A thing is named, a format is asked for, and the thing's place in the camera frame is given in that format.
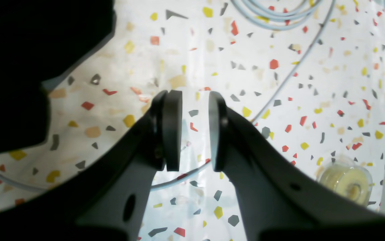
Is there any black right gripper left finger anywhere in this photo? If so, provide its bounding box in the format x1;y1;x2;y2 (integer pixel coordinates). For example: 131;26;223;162
0;90;183;241

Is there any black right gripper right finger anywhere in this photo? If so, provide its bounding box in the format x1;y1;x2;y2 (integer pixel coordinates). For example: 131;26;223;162
208;91;385;241

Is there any black t-shirt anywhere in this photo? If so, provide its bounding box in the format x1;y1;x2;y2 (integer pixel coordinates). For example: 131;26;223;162
0;0;116;153

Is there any clear jar with yellow content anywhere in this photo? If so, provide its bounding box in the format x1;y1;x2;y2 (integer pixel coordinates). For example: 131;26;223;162
316;155;373;207

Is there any terrazzo pattern tablecloth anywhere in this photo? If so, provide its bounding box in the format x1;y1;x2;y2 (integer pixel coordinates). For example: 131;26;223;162
0;0;385;241

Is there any grey coiled cable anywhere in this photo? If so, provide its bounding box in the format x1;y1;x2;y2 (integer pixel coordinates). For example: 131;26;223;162
0;0;337;193

